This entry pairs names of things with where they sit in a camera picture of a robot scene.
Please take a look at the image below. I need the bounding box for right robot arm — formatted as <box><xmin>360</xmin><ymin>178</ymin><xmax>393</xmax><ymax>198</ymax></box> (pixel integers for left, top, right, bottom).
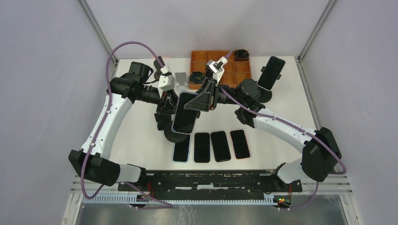
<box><xmin>178</xmin><ymin>78</ymin><xmax>346</xmax><ymax>191</ymax></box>

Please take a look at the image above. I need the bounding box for white slotted cable duct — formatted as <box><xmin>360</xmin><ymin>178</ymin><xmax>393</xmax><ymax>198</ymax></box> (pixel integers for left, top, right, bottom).
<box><xmin>82</xmin><ymin>194</ymin><xmax>277</xmax><ymax>206</ymax></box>

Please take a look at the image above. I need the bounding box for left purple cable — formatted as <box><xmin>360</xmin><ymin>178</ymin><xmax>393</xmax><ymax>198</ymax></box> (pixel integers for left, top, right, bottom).
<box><xmin>80</xmin><ymin>41</ymin><xmax>175</xmax><ymax>210</ymax></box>

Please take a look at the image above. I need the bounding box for black round phone stand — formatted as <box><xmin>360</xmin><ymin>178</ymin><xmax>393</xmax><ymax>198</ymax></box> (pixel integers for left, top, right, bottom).
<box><xmin>164</xmin><ymin>121</ymin><xmax>189</xmax><ymax>143</ymax></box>

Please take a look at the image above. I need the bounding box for black round object in tray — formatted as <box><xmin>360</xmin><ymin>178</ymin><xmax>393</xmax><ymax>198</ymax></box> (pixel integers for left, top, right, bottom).
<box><xmin>234</xmin><ymin>49</ymin><xmax>250</xmax><ymax>61</ymax></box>

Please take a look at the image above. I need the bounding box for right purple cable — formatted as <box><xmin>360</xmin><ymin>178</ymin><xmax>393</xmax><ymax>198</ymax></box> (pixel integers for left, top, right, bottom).
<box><xmin>219</xmin><ymin>50</ymin><xmax>348</xmax><ymax>210</ymax></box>

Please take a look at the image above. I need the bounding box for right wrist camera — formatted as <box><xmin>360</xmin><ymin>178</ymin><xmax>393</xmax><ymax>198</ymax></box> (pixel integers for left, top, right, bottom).
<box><xmin>206</xmin><ymin>56</ymin><xmax>228</xmax><ymax>83</ymax></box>

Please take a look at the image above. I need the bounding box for purple cable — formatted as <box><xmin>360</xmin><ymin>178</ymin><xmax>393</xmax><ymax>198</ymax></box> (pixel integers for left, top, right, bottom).
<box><xmin>80</xmin><ymin>41</ymin><xmax>175</xmax><ymax>210</ymax></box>
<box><xmin>219</xmin><ymin>50</ymin><xmax>348</xmax><ymax>210</ymax></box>

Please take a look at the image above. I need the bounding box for small black folding stand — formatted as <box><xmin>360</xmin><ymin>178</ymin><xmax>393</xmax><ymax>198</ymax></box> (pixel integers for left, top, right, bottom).
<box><xmin>154</xmin><ymin>112</ymin><xmax>171</xmax><ymax>131</ymax></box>

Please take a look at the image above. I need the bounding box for blue case phone on table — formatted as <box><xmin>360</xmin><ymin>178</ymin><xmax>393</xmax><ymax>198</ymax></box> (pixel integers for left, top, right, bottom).
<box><xmin>172</xmin><ymin>137</ymin><xmax>190</xmax><ymax>163</ymax></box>

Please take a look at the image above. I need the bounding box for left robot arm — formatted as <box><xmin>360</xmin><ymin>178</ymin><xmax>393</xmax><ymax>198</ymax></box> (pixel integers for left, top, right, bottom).
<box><xmin>69</xmin><ymin>58</ymin><xmax>177</xmax><ymax>191</ymax></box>

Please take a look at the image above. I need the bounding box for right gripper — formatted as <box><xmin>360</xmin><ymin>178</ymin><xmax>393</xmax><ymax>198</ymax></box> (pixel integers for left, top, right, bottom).
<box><xmin>183</xmin><ymin>78</ymin><xmax>245</xmax><ymax>113</ymax></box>

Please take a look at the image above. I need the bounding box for aluminium frame rail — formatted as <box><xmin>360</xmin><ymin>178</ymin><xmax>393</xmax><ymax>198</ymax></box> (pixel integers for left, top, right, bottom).
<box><xmin>70</xmin><ymin>172</ymin><xmax>353</xmax><ymax>195</ymax></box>

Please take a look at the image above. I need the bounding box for brown base phone stand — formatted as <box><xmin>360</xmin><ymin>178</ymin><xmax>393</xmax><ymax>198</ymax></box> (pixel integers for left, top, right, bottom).
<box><xmin>153</xmin><ymin>56</ymin><xmax>165</xmax><ymax>81</ymax></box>

